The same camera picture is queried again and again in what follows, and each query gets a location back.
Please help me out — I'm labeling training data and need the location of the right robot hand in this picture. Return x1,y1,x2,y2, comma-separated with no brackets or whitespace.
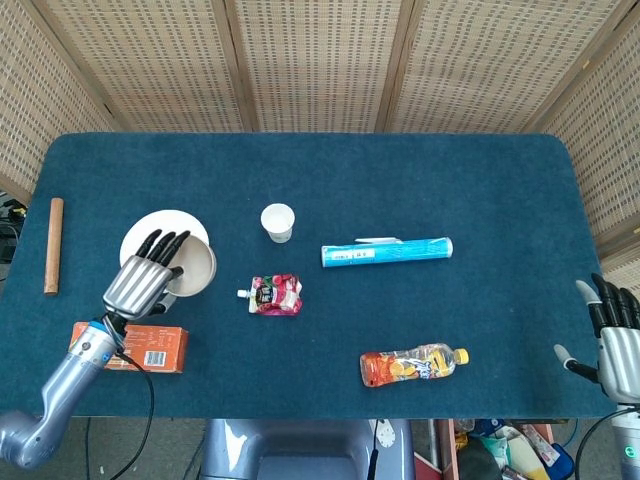
553,273,640,404

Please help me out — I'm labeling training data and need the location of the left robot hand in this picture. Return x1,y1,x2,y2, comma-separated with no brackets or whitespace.
102,229,194,321

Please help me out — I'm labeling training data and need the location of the beige bowl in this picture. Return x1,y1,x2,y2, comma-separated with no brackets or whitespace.
166,234,218,299

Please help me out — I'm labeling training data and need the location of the white floral paper cup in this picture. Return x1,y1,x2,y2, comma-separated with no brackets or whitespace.
259,203,296,245

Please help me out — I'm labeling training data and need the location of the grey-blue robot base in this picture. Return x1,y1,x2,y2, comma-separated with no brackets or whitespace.
198,418,416,480

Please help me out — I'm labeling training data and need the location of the white plate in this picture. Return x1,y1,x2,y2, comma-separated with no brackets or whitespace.
119,209,211,271

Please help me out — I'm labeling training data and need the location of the orange cardboard box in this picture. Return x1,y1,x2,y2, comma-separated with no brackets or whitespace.
69,321,190,375

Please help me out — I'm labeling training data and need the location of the wooden rod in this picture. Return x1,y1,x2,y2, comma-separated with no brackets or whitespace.
43,198,65,296

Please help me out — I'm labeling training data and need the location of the red drink pouch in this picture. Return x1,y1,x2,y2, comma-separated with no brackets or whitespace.
236,272,304,317

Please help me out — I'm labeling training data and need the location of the crate of assorted clutter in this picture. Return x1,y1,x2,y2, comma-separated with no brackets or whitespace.
414,418,576,480

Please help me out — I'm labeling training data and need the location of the orange drink bottle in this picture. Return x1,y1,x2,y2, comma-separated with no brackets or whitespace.
359,342,470,389

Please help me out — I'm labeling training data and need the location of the blue felt table cloth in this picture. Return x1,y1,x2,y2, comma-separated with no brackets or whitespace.
0,132,619,420

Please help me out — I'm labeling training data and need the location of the blue wrap roll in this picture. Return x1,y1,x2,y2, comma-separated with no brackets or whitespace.
320,236,455,269

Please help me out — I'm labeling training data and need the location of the woven folding screen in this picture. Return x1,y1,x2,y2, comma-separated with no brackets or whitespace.
0,0,640,311

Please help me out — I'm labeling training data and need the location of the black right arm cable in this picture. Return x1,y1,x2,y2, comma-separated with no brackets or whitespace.
574,412,621,480

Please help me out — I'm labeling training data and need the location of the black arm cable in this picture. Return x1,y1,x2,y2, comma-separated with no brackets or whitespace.
574,412,621,480
102,347,156,480

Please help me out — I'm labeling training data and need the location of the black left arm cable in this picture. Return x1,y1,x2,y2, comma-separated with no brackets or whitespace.
102,347,156,480

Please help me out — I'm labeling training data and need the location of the black equipment with cables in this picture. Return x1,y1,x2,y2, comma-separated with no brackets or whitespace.
0,189,27,266

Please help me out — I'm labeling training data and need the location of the white perforated bracket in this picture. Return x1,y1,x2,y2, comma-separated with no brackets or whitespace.
374,418,402,451

